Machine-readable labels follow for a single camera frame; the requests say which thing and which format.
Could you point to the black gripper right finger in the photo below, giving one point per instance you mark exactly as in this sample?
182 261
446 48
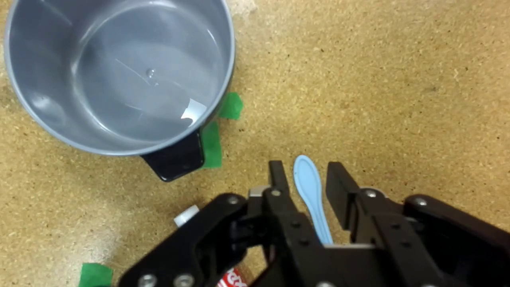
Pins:
435 244

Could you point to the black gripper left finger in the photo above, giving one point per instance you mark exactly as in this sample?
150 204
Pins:
223 249

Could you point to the light blue spoon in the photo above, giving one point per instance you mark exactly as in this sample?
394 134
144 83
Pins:
309 183

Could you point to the red marker with white cap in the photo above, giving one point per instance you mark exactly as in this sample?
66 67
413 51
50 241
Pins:
185 215

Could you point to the green tape piece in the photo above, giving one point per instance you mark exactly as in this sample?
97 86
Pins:
96 274
212 148
233 105

